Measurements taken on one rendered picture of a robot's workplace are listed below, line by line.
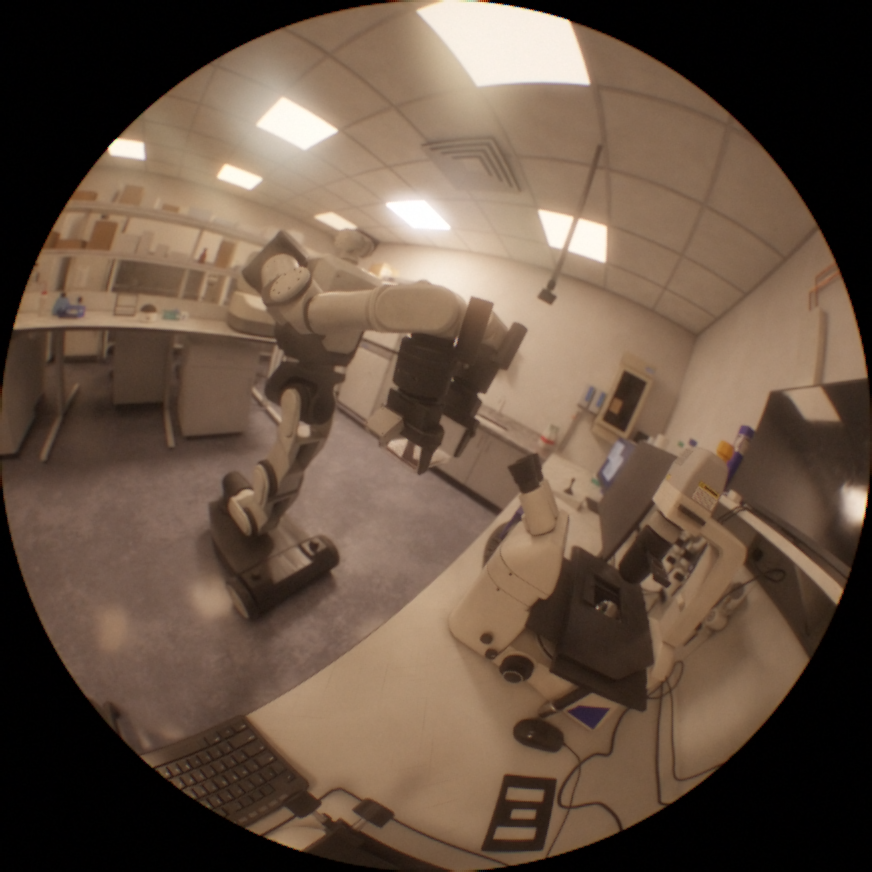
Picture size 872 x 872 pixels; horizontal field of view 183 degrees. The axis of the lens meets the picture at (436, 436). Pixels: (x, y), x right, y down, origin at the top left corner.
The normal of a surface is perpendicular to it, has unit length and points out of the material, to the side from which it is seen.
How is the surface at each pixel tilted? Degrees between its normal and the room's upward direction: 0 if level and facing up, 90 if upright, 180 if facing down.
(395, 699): 0
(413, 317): 101
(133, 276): 82
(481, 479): 90
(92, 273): 90
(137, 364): 90
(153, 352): 90
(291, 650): 0
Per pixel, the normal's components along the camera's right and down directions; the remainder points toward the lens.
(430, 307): -0.22, 0.42
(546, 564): -0.41, -0.11
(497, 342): 0.62, 0.42
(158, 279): 0.82, 0.34
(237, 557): 0.38, -0.88
